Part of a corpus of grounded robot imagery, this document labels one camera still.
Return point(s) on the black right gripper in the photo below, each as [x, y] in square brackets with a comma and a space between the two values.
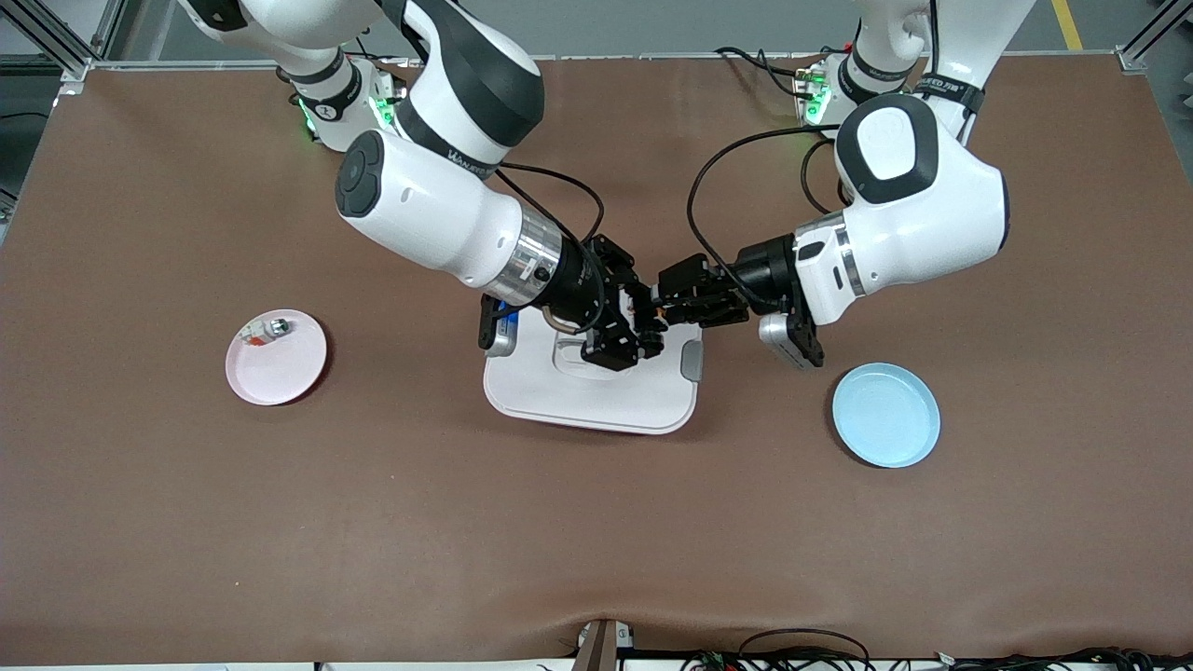
[576, 286]

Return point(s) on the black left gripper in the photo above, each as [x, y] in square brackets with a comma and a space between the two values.
[766, 267]

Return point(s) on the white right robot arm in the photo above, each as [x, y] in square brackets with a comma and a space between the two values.
[429, 214]

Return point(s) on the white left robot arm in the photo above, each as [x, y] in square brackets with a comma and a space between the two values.
[923, 224]

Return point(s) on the white lidded box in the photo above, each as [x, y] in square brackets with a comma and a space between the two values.
[559, 396]

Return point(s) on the light blue round plate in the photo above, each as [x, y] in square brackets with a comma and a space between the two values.
[885, 415]

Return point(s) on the pink round plate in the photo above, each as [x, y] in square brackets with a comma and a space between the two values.
[280, 377]

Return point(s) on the silver table edge rail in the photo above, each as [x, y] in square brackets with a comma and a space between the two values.
[606, 59]

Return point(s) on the brown camera mount bracket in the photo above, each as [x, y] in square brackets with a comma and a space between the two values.
[601, 648]

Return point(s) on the aluminium frame post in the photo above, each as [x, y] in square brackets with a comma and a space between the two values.
[1132, 58]
[75, 61]

